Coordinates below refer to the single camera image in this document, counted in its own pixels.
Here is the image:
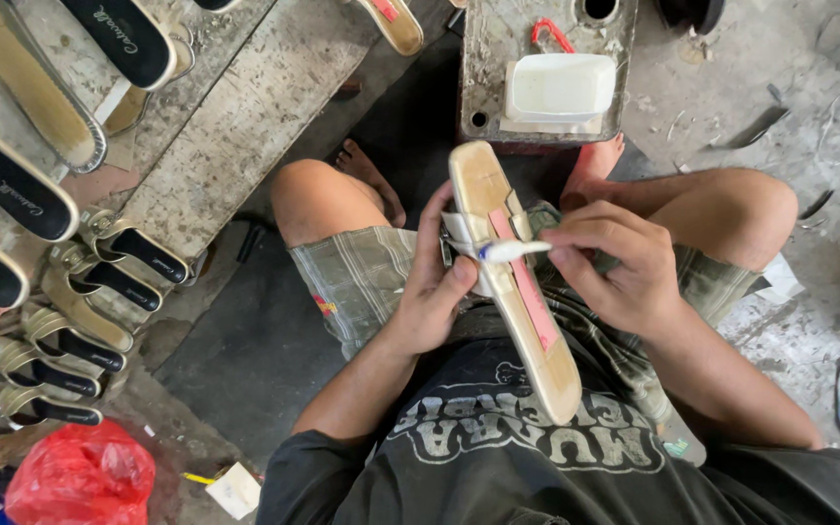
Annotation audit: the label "white plastic glue tub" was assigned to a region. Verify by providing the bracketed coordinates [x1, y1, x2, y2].
[505, 52, 618, 124]

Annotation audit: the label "person's left foot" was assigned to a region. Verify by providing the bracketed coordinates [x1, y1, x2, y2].
[335, 139, 408, 230]

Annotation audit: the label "person's foot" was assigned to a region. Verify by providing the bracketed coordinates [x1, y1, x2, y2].
[335, 139, 408, 230]
[560, 132, 627, 214]

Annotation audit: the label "person's right hand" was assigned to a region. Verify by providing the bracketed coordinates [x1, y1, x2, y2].
[540, 200, 681, 341]

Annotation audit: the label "black round object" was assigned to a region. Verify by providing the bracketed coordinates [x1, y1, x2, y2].
[656, 0, 726, 36]

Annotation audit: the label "person's black printed shirt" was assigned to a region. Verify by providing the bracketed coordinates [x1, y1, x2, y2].
[255, 305, 840, 525]

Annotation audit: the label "small white carton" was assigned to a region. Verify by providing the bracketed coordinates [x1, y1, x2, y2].
[204, 461, 263, 521]

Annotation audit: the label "tan unfinished sandal pink strip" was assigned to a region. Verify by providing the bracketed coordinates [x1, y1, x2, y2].
[448, 140, 583, 427]

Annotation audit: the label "person's plaid shorts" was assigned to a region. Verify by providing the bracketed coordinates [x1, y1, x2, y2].
[288, 203, 765, 468]

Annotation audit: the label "person's right leg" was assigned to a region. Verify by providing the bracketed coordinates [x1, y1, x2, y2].
[595, 168, 801, 275]

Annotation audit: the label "dark leather scrap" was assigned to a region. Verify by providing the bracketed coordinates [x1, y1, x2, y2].
[710, 106, 792, 152]
[798, 189, 835, 221]

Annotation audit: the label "white glue brush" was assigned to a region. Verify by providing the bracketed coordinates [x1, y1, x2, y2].
[477, 240, 554, 264]

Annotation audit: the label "row of black gold sandals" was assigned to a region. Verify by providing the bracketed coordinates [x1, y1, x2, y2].
[0, 0, 196, 431]

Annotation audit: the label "worn wooden bench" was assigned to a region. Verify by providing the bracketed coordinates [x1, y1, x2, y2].
[0, 0, 459, 249]

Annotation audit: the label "red plastic bag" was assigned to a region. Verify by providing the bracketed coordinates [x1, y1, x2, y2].
[3, 420, 157, 525]

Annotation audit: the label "red wire hook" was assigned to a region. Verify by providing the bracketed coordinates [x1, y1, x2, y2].
[531, 17, 576, 55]

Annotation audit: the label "black tool handle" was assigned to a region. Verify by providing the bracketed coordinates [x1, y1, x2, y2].
[235, 222, 268, 265]

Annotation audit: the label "white paper scrap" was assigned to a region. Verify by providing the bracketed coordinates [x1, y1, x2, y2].
[754, 253, 805, 305]

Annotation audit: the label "person's leg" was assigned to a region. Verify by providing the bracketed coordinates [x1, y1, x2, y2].
[270, 158, 393, 250]
[595, 168, 801, 275]

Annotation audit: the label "person's left hand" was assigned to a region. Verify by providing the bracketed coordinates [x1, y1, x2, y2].
[388, 181, 480, 359]

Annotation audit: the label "grimy metal can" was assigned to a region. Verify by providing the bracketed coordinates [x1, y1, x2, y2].
[458, 0, 640, 144]

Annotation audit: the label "person's right foot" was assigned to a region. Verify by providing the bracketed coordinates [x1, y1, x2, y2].
[560, 132, 627, 214]

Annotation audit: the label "tan sandal sole red patch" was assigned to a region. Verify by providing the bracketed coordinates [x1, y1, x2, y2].
[353, 0, 425, 58]

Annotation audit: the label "person's left leg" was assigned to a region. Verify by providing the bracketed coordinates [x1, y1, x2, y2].
[270, 158, 393, 250]

